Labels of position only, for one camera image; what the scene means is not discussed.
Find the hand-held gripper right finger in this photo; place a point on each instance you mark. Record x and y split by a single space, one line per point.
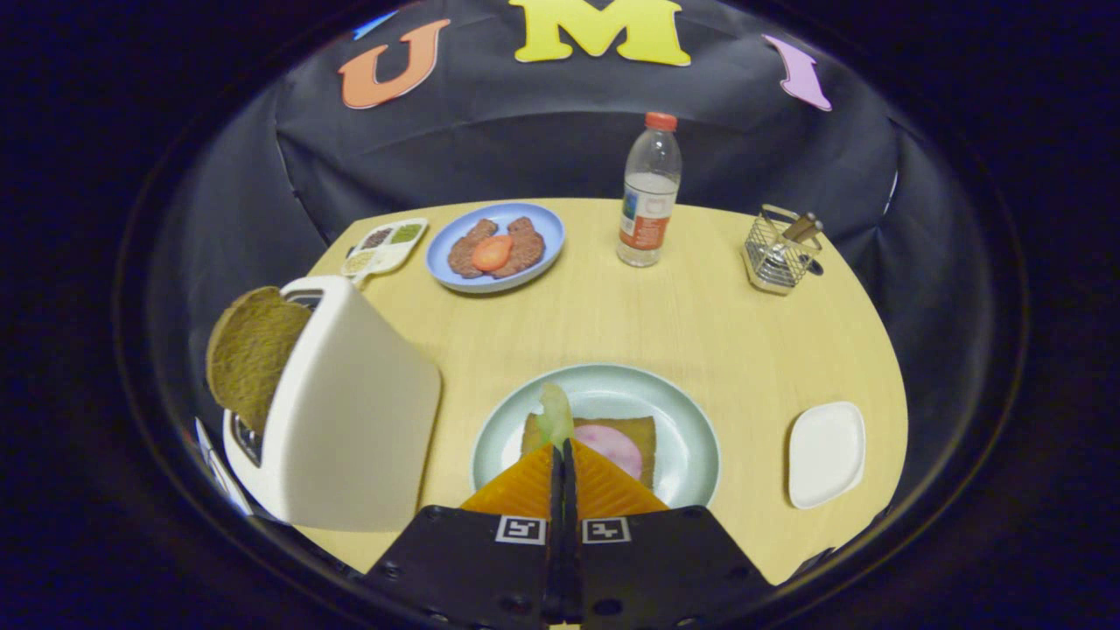
656 569

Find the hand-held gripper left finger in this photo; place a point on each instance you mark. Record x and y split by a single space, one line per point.
472 569

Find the green lettuce leaf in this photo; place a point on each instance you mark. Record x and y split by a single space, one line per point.
555 416

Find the brown toast slice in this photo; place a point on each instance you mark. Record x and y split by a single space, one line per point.
249 350

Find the pink ham slice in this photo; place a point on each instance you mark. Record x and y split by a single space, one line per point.
612 448

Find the pale green round plate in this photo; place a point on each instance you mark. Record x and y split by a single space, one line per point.
682 437

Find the toast slice under ham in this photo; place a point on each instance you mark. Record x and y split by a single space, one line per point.
646 433

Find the white toaster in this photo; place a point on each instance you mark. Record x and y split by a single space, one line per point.
350 420

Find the white square plate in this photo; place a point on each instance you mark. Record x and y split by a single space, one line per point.
825 453

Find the brown meat patty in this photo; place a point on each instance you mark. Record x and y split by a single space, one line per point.
465 254
527 245

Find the red tomato slice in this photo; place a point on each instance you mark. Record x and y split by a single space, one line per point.
492 252

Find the white divided seasoning tray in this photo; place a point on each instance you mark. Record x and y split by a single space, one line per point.
385 247

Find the small black round object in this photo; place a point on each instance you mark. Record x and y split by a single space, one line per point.
814 265

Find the blue round plate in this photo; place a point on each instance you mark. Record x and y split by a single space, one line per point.
538 227

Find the clear bottle with red cap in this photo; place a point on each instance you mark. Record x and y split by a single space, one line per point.
649 197

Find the black backdrop cloth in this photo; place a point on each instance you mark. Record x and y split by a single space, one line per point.
490 149

